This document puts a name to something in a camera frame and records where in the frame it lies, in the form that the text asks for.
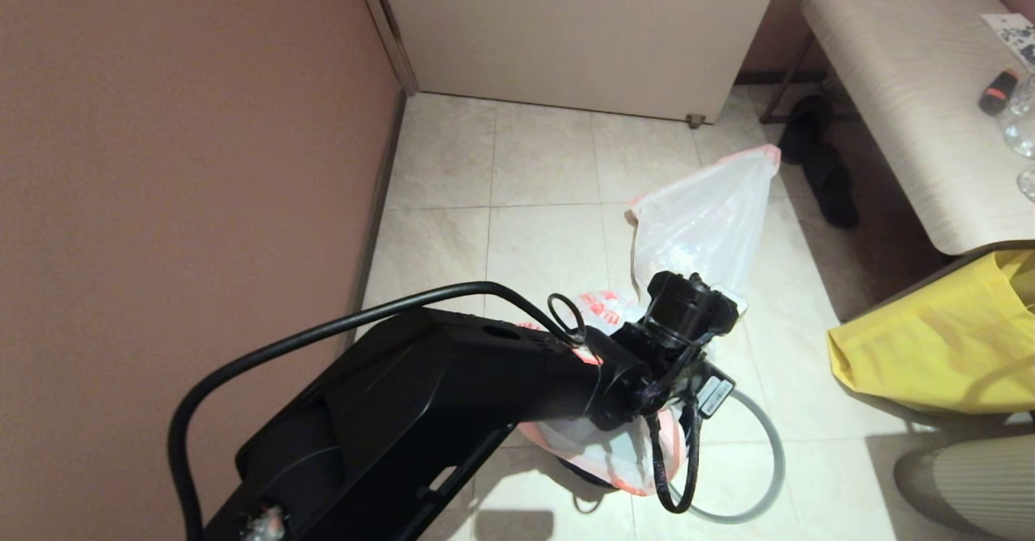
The white door panel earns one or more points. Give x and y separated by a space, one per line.
582 31

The yellow fabric bag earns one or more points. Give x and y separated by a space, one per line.
930 355

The black remote with red button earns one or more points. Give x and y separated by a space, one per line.
999 95

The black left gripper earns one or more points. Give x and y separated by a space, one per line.
695 387

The beige wood-grain bench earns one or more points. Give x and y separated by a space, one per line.
906 104

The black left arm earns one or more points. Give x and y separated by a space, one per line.
420 395

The small metal door stop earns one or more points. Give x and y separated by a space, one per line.
694 121

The black round trash bin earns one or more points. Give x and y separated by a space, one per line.
578 471

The white red-printed bag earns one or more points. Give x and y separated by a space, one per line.
614 460

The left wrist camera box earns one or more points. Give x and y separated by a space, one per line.
734 302

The clear drinking glass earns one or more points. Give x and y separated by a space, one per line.
1020 124
1028 185

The dark baseboard strip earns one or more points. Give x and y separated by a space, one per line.
376 226

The white trash bag with rubbish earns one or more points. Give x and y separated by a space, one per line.
711 209

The printed paper card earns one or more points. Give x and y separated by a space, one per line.
1011 35

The black slipper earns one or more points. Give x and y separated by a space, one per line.
808 116
833 189

